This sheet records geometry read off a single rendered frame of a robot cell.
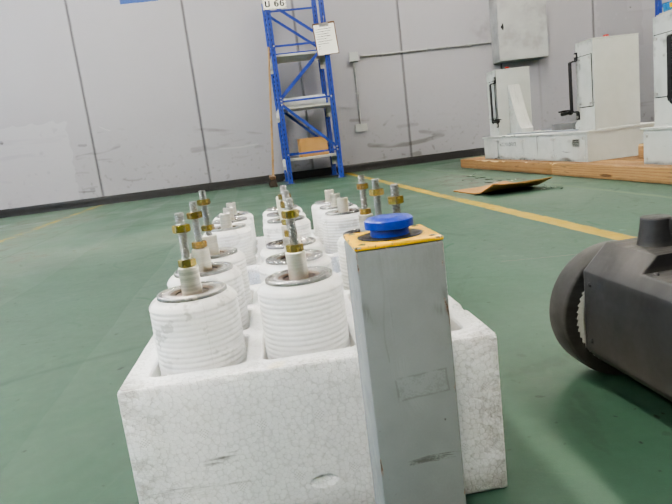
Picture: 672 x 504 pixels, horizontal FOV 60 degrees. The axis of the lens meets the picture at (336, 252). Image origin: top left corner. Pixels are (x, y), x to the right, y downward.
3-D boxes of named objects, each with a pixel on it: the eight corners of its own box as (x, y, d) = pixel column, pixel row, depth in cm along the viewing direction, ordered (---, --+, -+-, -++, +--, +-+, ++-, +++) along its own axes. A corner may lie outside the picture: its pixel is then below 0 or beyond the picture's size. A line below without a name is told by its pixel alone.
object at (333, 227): (372, 289, 128) (362, 207, 124) (381, 300, 118) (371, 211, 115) (328, 295, 127) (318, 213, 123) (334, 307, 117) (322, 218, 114)
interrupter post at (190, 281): (207, 294, 64) (202, 265, 64) (187, 299, 63) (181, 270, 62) (198, 291, 66) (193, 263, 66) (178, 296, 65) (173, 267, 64)
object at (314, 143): (326, 153, 668) (324, 136, 664) (329, 154, 644) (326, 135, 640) (299, 157, 664) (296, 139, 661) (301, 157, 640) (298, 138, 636)
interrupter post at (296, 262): (294, 277, 67) (290, 249, 67) (313, 277, 66) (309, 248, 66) (284, 283, 65) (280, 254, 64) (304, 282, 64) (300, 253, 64)
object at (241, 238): (263, 305, 125) (251, 222, 122) (264, 318, 116) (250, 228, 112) (218, 312, 124) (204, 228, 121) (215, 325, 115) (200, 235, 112)
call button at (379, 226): (408, 233, 51) (406, 210, 50) (420, 241, 47) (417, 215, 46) (362, 240, 50) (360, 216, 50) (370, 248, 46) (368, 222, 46)
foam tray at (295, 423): (419, 361, 103) (409, 261, 99) (508, 488, 65) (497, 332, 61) (194, 397, 99) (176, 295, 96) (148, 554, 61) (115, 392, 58)
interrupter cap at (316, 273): (284, 272, 71) (283, 267, 70) (342, 270, 68) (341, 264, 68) (253, 290, 64) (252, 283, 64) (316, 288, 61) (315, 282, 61)
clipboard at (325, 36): (339, 54, 607) (334, 14, 600) (339, 53, 603) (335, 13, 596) (315, 56, 604) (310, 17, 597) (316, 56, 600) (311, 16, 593)
